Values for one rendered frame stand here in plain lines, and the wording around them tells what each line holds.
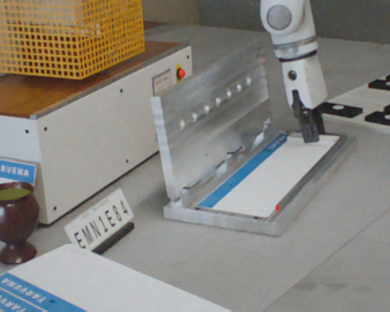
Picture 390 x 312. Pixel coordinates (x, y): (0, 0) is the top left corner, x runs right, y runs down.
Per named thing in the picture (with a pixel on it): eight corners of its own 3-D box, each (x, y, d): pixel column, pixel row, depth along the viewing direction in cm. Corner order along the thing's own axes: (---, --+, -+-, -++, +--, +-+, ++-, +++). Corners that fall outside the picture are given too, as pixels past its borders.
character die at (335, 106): (351, 119, 181) (351, 113, 180) (314, 111, 187) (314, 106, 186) (362, 113, 184) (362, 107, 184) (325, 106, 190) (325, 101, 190)
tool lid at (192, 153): (159, 97, 130) (149, 97, 131) (178, 206, 136) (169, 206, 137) (262, 39, 167) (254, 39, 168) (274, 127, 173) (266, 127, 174)
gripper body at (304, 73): (305, 53, 153) (318, 110, 155) (322, 41, 161) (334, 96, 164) (269, 58, 156) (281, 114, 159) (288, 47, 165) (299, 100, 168)
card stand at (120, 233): (92, 262, 124) (90, 246, 123) (67, 257, 126) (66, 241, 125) (135, 228, 135) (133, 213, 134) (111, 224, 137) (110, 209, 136)
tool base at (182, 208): (279, 237, 129) (278, 216, 128) (163, 218, 138) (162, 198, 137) (356, 148, 166) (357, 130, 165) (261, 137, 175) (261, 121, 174)
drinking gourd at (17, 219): (-11, 272, 123) (-22, 205, 119) (-10, 248, 131) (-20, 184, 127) (46, 264, 124) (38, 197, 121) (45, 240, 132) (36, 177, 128)
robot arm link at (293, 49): (306, 41, 152) (309, 56, 153) (322, 31, 160) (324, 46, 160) (266, 48, 156) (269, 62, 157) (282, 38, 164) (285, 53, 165)
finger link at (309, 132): (308, 113, 157) (314, 146, 159) (314, 108, 160) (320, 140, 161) (292, 114, 159) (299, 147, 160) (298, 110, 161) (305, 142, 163)
